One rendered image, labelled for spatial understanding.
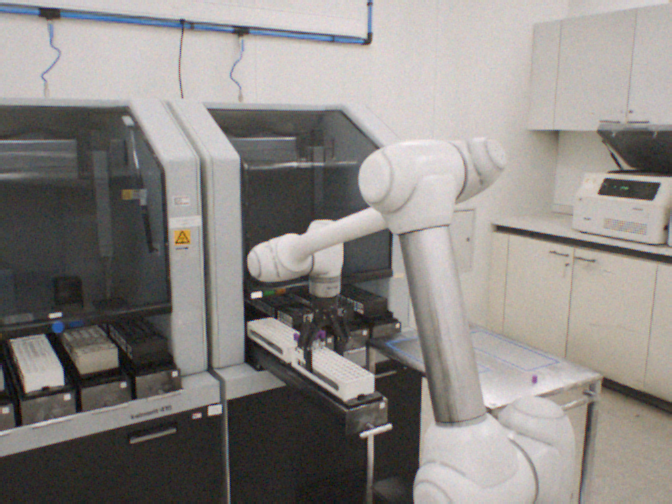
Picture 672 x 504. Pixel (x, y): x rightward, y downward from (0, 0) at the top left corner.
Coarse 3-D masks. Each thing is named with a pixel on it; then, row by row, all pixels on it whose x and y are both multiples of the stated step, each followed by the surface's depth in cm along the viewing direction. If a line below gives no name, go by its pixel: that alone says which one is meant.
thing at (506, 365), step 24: (384, 336) 214; (408, 336) 214; (480, 336) 215; (504, 336) 215; (408, 360) 192; (480, 360) 193; (504, 360) 193; (528, 360) 193; (552, 360) 193; (504, 384) 175; (528, 384) 175; (552, 384) 175; (576, 384) 177; (600, 384) 184; (384, 480) 223; (408, 480) 223
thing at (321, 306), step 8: (312, 296) 176; (336, 296) 176; (312, 304) 177; (320, 304) 175; (328, 304) 175; (336, 304) 177; (312, 312) 177; (320, 312) 177; (328, 312) 178; (336, 312) 180; (328, 320) 179
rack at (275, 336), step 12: (252, 324) 212; (264, 324) 212; (276, 324) 212; (252, 336) 211; (264, 336) 203; (276, 336) 200; (288, 336) 201; (276, 348) 205; (288, 348) 190; (288, 360) 191
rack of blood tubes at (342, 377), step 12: (312, 348) 190; (324, 348) 190; (300, 360) 184; (312, 360) 181; (324, 360) 180; (336, 360) 181; (312, 372) 184; (324, 372) 173; (336, 372) 172; (348, 372) 172; (360, 372) 172; (324, 384) 173; (336, 384) 177; (348, 384) 165; (360, 384) 167; (372, 384) 169; (348, 396) 166
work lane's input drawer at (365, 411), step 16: (256, 352) 206; (272, 368) 197; (288, 368) 189; (288, 384) 188; (304, 384) 180; (320, 400) 173; (336, 400) 167; (352, 400) 165; (368, 400) 166; (384, 400) 168; (336, 416) 166; (352, 416) 163; (368, 416) 166; (384, 416) 169; (352, 432) 164; (368, 432) 161
